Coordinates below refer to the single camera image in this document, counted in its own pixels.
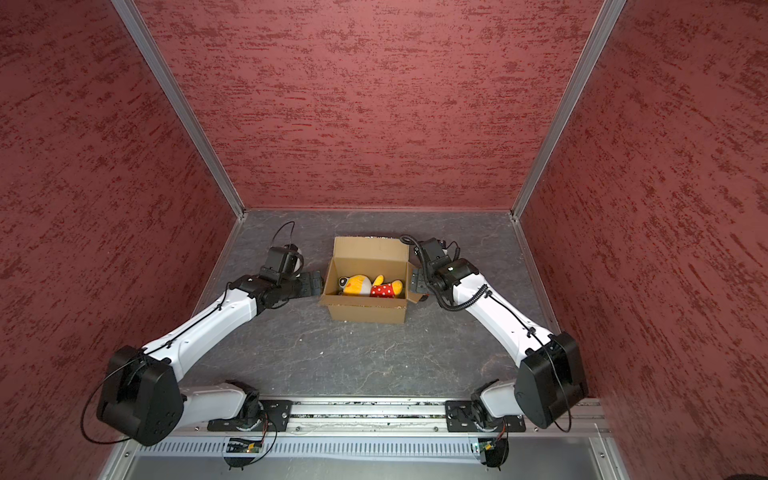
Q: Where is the brown cardboard express box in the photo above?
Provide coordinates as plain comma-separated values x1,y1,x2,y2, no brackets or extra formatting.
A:
320,236,422,324

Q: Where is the yellow white object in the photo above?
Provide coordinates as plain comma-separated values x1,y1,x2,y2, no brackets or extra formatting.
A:
338,275,404,299

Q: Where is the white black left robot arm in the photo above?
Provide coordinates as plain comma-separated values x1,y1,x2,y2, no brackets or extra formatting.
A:
90,244,324,446

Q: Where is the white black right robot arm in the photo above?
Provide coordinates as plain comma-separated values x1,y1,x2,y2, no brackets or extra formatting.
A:
400,235,589,430

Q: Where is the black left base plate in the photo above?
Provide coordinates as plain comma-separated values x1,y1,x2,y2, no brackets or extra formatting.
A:
207,399,294,434

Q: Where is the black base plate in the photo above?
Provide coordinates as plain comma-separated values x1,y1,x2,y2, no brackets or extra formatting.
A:
444,400,526,435
207,399,294,434

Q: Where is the aluminium front rail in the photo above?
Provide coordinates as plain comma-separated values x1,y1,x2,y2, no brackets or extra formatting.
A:
278,396,613,438

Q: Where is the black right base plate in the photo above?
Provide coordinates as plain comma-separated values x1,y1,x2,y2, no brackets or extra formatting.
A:
444,400,526,435

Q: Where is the left controller board with wires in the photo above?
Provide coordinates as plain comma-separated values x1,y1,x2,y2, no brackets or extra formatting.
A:
223,431,278,470

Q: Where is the controller board with wires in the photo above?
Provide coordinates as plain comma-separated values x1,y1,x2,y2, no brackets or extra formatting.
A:
476,429,509,470
223,431,278,470

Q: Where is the white slotted cable duct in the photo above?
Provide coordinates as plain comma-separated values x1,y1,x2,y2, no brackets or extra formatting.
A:
136,436,478,462

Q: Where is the right controller board with wires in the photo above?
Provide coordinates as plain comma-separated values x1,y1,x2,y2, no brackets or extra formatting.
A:
476,429,509,470

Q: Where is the aluminium right corner post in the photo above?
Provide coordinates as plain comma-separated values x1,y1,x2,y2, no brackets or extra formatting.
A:
511,0,626,223

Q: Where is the aluminium corner post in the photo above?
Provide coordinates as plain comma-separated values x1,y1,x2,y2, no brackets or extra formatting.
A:
111,0,247,221
511,0,626,223

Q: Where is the aluminium left corner post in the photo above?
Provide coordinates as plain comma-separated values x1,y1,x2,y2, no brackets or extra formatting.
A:
111,0,247,221

